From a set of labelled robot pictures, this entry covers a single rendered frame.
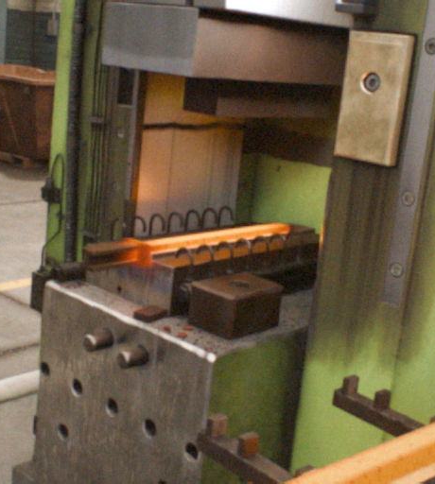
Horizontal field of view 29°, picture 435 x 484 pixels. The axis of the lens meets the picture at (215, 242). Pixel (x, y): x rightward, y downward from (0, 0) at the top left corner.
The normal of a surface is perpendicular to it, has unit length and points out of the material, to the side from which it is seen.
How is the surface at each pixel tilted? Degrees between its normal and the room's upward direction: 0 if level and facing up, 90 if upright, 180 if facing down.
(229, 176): 90
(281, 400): 90
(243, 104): 90
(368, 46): 90
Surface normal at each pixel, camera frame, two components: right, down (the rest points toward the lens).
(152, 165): 0.73, 0.23
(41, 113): 0.67, 0.57
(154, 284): -0.68, 0.11
